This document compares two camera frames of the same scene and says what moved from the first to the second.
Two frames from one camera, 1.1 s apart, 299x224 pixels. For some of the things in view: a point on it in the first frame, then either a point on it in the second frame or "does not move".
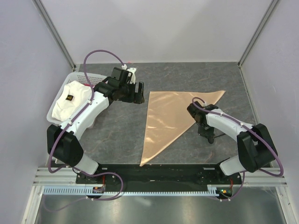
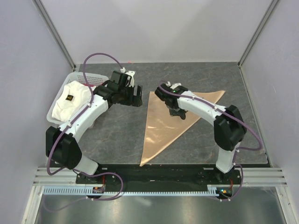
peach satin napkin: [167, 117] does not move
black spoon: [211, 139] to [183, 116]
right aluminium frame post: [257, 34] does not move
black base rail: [153, 175] does not move
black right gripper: [206, 134] to [177, 113]
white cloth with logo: [73, 95] does not move
